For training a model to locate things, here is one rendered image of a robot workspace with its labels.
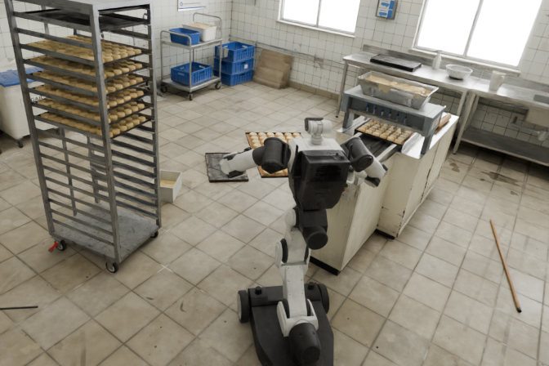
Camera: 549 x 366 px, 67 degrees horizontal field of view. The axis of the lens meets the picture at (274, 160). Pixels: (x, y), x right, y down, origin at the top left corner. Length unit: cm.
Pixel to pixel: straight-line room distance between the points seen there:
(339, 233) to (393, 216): 73
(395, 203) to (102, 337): 233
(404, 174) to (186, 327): 195
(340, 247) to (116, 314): 156
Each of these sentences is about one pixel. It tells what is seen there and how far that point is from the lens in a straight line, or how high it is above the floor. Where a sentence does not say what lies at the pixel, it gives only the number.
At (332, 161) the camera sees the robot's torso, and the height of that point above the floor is 133.
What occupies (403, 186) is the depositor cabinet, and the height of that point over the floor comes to 57.
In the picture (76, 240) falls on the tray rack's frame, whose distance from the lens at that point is 334.
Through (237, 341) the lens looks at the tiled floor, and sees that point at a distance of 277.
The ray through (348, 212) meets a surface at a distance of 289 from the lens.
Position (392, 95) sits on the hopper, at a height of 125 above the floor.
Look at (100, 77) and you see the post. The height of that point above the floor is 144.
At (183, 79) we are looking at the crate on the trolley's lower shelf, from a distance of 642.
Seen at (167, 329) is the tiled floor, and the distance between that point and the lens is 284.
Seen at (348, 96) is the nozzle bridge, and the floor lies 115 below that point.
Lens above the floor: 217
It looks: 28 degrees down
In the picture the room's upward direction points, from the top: 6 degrees clockwise
